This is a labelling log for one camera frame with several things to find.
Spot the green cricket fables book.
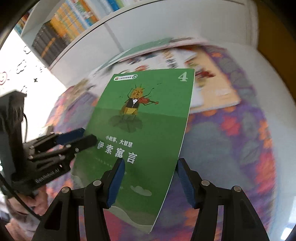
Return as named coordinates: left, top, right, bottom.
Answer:
left=72, top=69, right=195, bottom=233

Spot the teal green cover book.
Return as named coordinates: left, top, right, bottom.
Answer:
left=96, top=37, right=173, bottom=70

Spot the white bucket classics book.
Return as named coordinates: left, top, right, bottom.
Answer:
left=129, top=46, right=242, bottom=114

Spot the olive green history book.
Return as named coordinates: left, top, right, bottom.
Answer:
left=67, top=78, right=96, bottom=103

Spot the white picture book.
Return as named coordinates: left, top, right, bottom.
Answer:
left=126, top=37, right=208, bottom=60

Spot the person left hand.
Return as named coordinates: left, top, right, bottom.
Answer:
left=19, top=186, right=48, bottom=216

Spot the floral quilted mat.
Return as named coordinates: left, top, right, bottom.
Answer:
left=48, top=46, right=276, bottom=240

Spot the white calligraphy book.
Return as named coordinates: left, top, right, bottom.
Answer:
left=88, top=63, right=130, bottom=81

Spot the black book set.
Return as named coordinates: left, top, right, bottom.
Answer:
left=32, top=21, right=70, bottom=66

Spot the yellow orange book row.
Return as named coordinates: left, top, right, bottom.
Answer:
left=50, top=1, right=135, bottom=42

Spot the brown wooden cabinet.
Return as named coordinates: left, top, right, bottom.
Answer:
left=256, top=1, right=295, bottom=98

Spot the white bookshelf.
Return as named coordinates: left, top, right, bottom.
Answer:
left=14, top=0, right=260, bottom=86

